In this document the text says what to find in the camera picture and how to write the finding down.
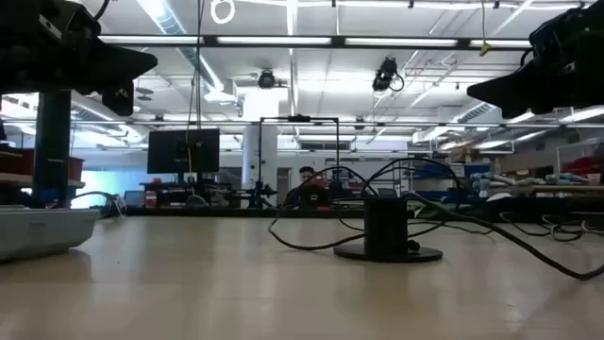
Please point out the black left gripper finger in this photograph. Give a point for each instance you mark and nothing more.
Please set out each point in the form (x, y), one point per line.
(127, 66)
(118, 99)

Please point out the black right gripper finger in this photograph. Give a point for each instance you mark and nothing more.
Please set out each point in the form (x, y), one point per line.
(524, 87)
(516, 113)

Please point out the yellow hanging tag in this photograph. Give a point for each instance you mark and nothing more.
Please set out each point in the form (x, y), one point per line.
(484, 48)

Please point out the blue labelled storage bin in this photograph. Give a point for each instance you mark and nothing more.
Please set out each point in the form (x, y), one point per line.
(476, 170)

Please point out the black computer monitor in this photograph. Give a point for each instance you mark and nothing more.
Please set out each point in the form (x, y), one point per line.
(179, 151)

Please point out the red storage bin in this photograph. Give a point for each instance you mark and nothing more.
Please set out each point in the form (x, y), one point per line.
(16, 163)

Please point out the wooden shelf board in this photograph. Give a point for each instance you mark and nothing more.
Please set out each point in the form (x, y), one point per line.
(14, 177)

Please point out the grey plastic tray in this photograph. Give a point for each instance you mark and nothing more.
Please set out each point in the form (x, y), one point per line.
(42, 231)

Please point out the white square column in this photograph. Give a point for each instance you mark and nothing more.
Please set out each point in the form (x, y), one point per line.
(270, 156)

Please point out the person seated at bench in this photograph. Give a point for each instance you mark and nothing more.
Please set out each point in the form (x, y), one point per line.
(309, 196)

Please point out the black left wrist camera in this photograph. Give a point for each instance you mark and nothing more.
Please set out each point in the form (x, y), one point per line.
(61, 19)

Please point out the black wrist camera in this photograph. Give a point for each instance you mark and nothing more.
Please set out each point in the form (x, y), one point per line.
(561, 28)
(61, 19)

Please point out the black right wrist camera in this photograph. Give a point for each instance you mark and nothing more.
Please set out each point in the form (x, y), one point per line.
(561, 28)

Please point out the black thick support post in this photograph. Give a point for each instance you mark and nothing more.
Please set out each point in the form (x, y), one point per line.
(52, 151)

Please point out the black round ceiling camera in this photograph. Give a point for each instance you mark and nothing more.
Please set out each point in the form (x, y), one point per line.
(266, 79)

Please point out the black table edge rail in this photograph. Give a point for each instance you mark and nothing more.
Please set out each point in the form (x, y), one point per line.
(212, 212)

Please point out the black overhead frame bar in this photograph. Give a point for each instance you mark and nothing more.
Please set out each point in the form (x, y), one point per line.
(337, 41)

